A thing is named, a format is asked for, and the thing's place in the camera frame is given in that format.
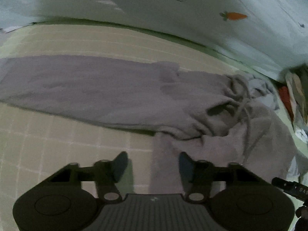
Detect pile of mixed clothes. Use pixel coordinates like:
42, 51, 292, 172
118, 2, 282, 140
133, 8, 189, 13
244, 64, 307, 143

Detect grey fleece sweatpants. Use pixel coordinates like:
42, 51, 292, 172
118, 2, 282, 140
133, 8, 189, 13
1, 55, 296, 194

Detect pale carrot print bedsheet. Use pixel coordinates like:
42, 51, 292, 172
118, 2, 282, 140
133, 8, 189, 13
1, 0, 307, 80

